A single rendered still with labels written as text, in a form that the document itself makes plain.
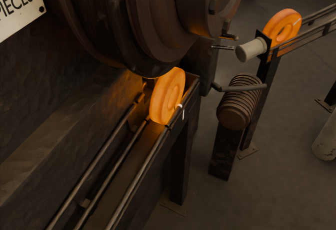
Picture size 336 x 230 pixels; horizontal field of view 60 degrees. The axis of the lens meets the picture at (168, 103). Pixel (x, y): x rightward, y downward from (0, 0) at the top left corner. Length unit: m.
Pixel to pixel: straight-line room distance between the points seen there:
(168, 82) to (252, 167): 0.94
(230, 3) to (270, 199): 1.08
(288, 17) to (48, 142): 0.83
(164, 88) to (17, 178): 0.36
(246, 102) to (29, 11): 0.80
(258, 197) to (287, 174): 0.20
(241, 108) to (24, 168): 0.73
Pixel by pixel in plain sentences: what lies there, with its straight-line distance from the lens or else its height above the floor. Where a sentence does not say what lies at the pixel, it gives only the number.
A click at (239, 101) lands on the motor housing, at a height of 0.53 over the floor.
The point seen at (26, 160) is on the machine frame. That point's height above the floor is 0.87.
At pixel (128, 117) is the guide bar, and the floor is 0.75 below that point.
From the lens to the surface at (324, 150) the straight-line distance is 1.64.
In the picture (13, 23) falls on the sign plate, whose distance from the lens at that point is 0.44.
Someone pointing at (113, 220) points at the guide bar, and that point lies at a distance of 0.65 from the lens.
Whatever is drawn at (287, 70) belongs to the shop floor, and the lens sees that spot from 2.11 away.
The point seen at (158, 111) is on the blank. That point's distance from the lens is 0.70.
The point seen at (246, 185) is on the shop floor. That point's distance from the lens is 1.49.
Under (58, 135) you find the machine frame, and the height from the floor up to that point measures 0.87.
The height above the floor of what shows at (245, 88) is 0.57.
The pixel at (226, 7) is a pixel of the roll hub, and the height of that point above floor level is 1.01.
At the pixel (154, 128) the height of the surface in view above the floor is 0.66.
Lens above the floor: 1.28
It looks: 47 degrees down
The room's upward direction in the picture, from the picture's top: straight up
